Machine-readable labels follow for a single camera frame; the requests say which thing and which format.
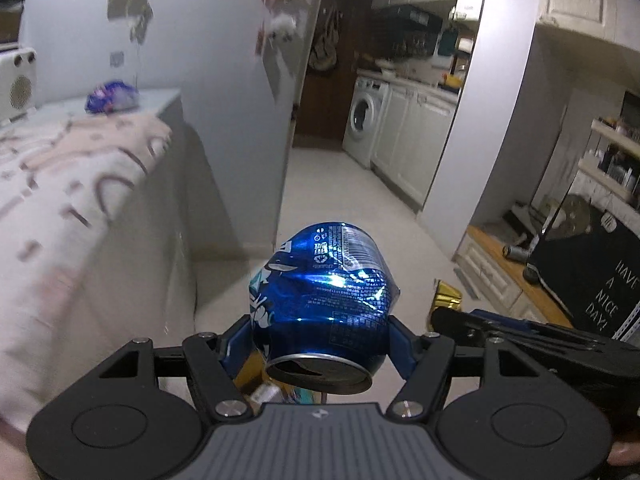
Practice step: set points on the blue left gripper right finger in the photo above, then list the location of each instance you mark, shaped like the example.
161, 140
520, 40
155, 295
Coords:
405, 349

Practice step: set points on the pink patterned table cloth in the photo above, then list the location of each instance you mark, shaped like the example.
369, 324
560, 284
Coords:
63, 183

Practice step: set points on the brown hanging bag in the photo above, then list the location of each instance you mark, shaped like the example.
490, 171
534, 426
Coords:
323, 54

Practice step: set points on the brown wooden door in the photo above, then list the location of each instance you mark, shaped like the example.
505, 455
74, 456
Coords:
340, 37

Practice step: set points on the white low drawer cabinet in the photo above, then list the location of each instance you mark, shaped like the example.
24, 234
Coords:
502, 282

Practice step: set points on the gold foil wrapper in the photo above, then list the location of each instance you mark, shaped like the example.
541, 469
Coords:
445, 296

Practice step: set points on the white kitchen cabinets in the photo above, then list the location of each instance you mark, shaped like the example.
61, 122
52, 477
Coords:
413, 134

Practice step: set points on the white washing machine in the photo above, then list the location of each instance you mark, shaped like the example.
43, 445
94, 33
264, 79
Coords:
365, 118

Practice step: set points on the white plush sheep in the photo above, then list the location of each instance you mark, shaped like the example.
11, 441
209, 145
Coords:
282, 28

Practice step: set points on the purple snack bag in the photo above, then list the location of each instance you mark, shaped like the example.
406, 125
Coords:
112, 97

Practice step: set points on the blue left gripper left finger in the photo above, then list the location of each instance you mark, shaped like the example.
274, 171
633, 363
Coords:
236, 345

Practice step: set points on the crushed blue drink can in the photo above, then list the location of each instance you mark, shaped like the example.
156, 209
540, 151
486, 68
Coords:
319, 309

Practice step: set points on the white space heater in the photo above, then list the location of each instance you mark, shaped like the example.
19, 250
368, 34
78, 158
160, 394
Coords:
18, 76

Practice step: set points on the black sign board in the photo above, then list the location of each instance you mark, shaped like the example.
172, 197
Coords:
588, 262

